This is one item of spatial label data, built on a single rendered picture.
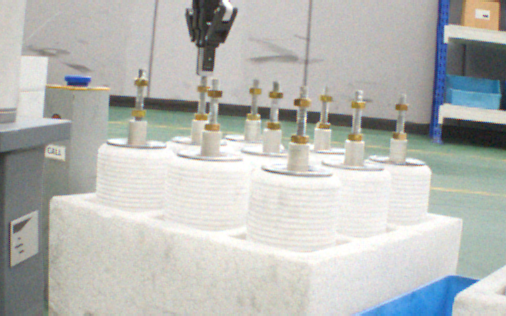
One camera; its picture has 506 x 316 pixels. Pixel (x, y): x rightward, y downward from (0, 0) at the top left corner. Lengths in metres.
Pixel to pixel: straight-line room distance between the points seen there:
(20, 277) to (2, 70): 0.16
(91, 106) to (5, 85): 0.51
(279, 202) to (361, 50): 5.28
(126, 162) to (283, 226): 0.23
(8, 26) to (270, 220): 0.35
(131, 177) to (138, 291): 0.14
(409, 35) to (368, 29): 0.32
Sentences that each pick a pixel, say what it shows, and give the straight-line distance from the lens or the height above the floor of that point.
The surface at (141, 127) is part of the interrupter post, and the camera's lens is 1.00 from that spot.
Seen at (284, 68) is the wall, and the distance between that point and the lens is 6.13.
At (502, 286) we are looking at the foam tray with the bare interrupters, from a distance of 0.75.
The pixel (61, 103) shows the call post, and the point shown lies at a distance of 1.13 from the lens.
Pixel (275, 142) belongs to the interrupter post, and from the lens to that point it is 1.01.
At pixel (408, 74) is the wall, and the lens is 6.07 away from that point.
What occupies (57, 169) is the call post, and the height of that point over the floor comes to 0.20.
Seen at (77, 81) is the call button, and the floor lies 0.32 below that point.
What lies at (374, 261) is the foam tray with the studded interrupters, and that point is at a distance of 0.88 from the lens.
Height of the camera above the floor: 0.35
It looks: 6 degrees down
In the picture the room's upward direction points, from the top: 5 degrees clockwise
